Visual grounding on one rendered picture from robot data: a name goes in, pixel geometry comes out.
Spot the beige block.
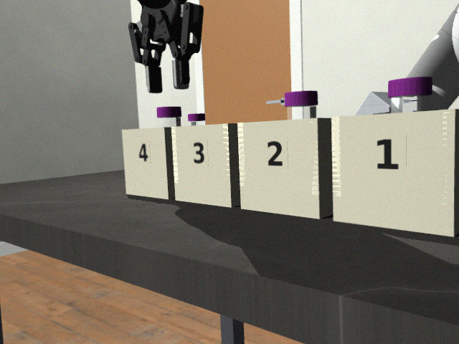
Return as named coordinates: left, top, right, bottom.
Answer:
left=171, top=123, right=241, bottom=208
left=237, top=118, right=333, bottom=219
left=331, top=109, right=459, bottom=237
left=122, top=127, right=175, bottom=199

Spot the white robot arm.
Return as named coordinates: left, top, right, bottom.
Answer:
left=406, top=3, right=459, bottom=111

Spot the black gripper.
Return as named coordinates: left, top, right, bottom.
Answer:
left=128, top=0, right=204, bottom=93

